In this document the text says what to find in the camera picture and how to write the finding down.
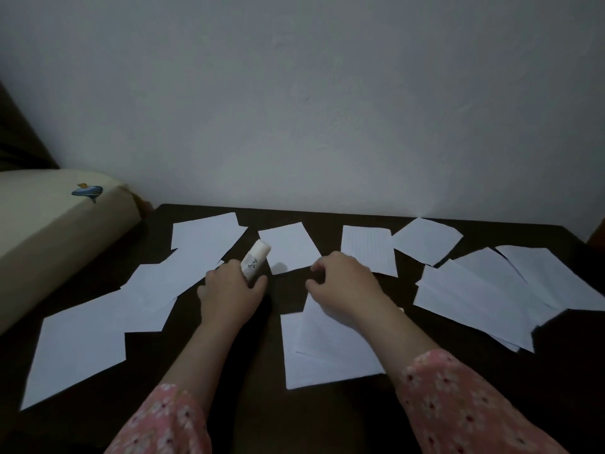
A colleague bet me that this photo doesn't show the person's right hand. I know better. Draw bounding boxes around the person's right hand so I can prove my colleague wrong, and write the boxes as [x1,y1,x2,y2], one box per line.
[304,252,398,327]

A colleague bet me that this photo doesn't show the person's left hand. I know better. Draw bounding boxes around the person's left hand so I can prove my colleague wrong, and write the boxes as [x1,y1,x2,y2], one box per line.
[197,259,269,334]

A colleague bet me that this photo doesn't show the white panda print glue stick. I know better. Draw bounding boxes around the white panda print glue stick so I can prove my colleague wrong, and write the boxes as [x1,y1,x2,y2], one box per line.
[239,239,272,282]

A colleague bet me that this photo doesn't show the white paper sheets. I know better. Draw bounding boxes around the white paper sheets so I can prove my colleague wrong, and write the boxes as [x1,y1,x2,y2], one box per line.
[20,212,605,411]

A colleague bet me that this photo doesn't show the person's right forearm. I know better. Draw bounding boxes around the person's right forearm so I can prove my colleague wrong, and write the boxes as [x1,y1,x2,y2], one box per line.
[359,300,568,454]

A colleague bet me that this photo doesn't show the person's left forearm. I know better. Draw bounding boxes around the person's left forearm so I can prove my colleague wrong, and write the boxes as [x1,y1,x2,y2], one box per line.
[103,321,242,454]

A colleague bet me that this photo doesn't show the beige mattress with whale print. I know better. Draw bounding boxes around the beige mattress with whale print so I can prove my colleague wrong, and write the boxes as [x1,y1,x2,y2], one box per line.
[0,168,142,334]

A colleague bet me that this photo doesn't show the brown wooden furniture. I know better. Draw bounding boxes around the brown wooden furniture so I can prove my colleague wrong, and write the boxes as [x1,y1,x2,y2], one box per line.
[585,217,605,247]

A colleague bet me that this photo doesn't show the dark brown curtain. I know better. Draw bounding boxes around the dark brown curtain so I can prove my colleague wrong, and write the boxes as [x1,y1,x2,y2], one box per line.
[0,82,60,172]

